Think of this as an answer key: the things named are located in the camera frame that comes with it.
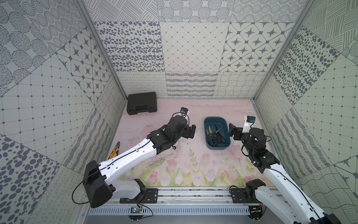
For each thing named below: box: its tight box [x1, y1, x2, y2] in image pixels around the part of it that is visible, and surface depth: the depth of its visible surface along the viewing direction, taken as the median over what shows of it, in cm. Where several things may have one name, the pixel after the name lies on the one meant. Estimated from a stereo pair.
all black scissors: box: [214, 123, 227, 145], surface depth 97 cm
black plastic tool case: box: [126, 91, 158, 116], surface depth 112 cm
